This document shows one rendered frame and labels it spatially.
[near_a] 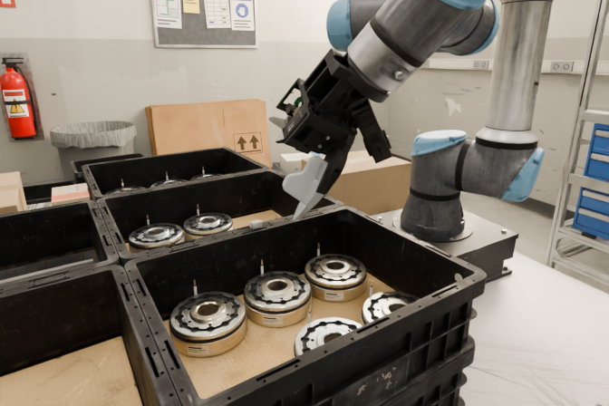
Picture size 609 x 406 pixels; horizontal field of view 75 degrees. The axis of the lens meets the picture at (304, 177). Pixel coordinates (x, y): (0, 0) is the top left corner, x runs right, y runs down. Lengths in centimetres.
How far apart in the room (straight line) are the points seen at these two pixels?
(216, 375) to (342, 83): 38
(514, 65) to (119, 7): 320
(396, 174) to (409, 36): 93
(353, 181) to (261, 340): 74
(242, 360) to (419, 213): 56
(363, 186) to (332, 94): 82
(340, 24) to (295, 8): 352
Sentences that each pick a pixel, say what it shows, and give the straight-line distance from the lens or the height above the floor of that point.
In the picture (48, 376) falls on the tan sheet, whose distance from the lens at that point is 62.
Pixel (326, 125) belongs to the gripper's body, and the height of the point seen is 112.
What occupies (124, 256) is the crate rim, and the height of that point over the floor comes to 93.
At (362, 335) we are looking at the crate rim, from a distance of 44.
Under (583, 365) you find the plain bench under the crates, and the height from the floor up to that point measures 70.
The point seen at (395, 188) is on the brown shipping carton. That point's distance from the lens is 135.
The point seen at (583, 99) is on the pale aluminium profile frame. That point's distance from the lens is 243.
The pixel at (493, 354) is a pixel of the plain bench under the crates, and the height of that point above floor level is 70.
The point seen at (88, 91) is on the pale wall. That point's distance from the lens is 366.
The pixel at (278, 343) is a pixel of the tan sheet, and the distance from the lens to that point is 58.
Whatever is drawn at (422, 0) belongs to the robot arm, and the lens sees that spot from 43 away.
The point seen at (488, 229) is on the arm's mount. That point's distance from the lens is 105.
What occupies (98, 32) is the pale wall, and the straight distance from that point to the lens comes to 366.
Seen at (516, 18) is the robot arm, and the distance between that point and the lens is 87.
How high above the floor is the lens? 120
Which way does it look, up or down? 17 degrees down
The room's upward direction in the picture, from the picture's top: straight up
